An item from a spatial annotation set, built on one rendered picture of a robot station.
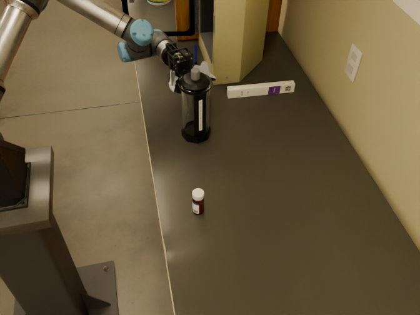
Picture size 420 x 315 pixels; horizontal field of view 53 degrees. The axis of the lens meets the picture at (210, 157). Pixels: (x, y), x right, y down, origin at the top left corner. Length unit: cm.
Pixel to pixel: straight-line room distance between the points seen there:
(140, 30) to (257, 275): 82
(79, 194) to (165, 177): 132
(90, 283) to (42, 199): 95
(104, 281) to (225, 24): 137
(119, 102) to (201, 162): 187
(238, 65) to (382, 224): 81
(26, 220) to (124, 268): 102
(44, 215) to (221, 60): 86
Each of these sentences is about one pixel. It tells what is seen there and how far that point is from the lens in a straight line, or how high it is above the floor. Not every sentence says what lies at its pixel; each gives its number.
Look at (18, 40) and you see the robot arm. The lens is 154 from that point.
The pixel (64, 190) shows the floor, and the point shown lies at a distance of 266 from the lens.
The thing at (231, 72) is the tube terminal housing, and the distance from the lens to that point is 170.
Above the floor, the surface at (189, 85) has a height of 118.
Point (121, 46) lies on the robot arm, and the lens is 153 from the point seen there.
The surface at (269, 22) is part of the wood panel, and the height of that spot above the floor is 99.
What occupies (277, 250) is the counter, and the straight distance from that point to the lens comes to 120.
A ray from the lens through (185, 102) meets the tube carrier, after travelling 136.
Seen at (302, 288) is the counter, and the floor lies 94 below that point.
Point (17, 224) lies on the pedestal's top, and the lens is 135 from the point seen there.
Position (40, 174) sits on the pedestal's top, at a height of 94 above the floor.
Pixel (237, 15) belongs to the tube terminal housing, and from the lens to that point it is 158.
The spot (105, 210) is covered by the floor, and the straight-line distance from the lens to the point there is 250.
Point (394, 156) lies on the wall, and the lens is 140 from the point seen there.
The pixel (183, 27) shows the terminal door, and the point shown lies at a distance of 192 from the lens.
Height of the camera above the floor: 195
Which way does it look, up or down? 46 degrees down
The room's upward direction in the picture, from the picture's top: 1 degrees clockwise
